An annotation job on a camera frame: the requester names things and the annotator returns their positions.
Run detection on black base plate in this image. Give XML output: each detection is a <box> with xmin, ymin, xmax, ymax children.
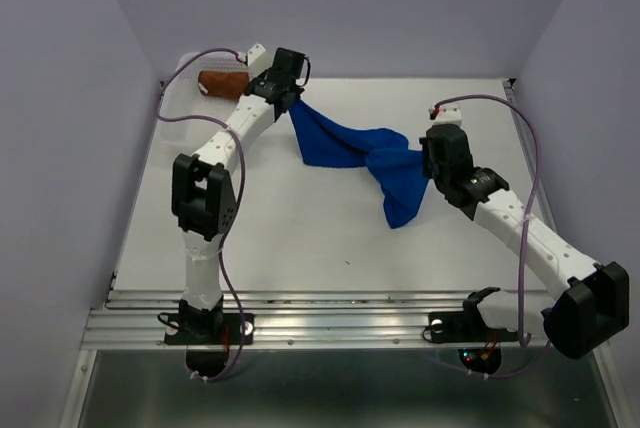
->
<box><xmin>422</xmin><ymin>310</ymin><xmax>518</xmax><ymax>344</ymax></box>
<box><xmin>157</xmin><ymin>312</ymin><xmax>255</xmax><ymax>347</ymax></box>

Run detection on brown microfiber towel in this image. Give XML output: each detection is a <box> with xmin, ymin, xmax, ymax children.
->
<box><xmin>197</xmin><ymin>70</ymin><xmax>250</xmax><ymax>101</ymax></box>

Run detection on blue microfiber towel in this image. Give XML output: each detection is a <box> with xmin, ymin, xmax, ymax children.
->
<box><xmin>289</xmin><ymin>101</ymin><xmax>429</xmax><ymax>229</ymax></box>

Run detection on white perforated plastic basket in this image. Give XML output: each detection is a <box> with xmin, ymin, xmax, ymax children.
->
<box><xmin>157</xmin><ymin>52</ymin><xmax>248</xmax><ymax>146</ymax></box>

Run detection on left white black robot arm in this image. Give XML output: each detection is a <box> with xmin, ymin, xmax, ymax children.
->
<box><xmin>170</xmin><ymin>46</ymin><xmax>310</xmax><ymax>344</ymax></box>

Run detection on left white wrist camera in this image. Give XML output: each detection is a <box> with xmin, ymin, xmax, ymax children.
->
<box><xmin>246</xmin><ymin>43</ymin><xmax>273</xmax><ymax>80</ymax></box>

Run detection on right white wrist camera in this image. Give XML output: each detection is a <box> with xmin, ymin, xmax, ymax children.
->
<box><xmin>428</xmin><ymin>103</ymin><xmax>462</xmax><ymax>127</ymax></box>

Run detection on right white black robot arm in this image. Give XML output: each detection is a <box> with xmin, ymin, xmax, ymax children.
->
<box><xmin>420</xmin><ymin>123</ymin><xmax>630</xmax><ymax>360</ymax></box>

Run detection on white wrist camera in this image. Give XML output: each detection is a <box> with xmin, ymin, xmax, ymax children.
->
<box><xmin>246</xmin><ymin>43</ymin><xmax>273</xmax><ymax>80</ymax></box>
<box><xmin>428</xmin><ymin>103</ymin><xmax>462</xmax><ymax>127</ymax></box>

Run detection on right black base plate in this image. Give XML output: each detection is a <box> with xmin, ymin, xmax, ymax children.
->
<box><xmin>422</xmin><ymin>310</ymin><xmax>518</xmax><ymax>344</ymax></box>

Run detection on aluminium rail frame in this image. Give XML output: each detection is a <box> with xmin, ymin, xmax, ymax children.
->
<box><xmin>61</xmin><ymin>79</ymin><xmax>624</xmax><ymax>427</ymax></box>

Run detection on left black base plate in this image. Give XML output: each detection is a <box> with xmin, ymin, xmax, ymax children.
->
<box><xmin>157</xmin><ymin>312</ymin><xmax>255</xmax><ymax>347</ymax></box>

